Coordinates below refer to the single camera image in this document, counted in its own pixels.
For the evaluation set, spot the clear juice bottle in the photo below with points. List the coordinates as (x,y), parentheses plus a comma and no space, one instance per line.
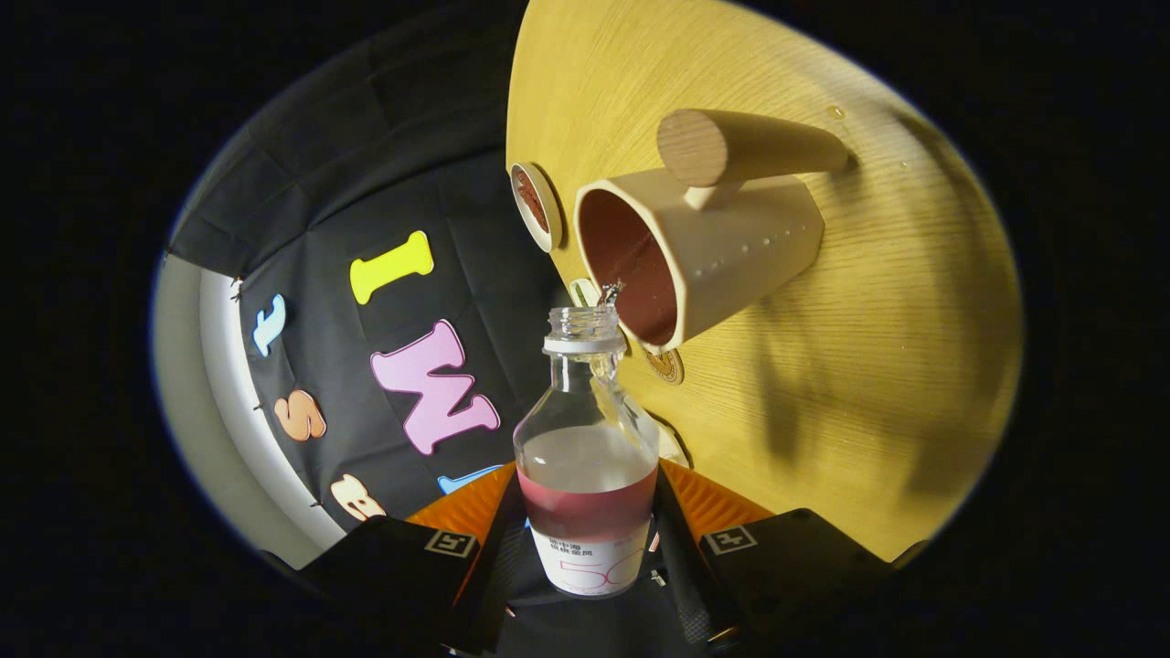
(585,475)

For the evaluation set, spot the round white plate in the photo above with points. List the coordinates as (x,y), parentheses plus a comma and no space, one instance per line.
(547,206)

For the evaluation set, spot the wooden table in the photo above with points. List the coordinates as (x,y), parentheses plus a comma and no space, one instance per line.
(868,366)

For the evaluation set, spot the white toaster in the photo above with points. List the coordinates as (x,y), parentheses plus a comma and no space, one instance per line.
(675,446)

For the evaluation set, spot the black backdrop cloth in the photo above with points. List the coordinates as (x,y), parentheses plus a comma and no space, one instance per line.
(366,183)

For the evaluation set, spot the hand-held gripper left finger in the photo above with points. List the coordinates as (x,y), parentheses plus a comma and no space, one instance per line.
(489,585)

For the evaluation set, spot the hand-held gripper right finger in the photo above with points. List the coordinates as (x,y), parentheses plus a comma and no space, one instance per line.
(686,585)

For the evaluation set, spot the round brown coaster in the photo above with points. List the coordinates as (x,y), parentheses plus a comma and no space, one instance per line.
(665,366)

